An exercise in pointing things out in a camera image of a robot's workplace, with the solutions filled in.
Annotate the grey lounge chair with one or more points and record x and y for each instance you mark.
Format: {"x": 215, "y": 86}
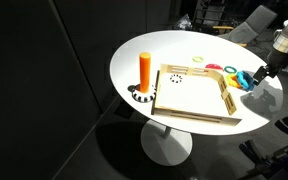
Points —
{"x": 250, "y": 25}

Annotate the wooden slatted tray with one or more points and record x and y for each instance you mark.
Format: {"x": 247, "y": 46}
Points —
{"x": 197, "y": 117}

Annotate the white table pedestal base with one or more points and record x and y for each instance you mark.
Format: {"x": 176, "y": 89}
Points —
{"x": 165, "y": 146}

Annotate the orange cylinder peg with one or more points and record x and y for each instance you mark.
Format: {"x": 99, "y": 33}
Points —
{"x": 145, "y": 71}

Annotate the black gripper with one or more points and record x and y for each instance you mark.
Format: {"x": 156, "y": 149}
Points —
{"x": 280, "y": 61}

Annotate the grey plastic bag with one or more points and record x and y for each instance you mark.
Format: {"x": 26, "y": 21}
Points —
{"x": 184, "y": 22}

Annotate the black clamp stand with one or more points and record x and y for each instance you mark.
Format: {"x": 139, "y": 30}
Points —
{"x": 284, "y": 156}

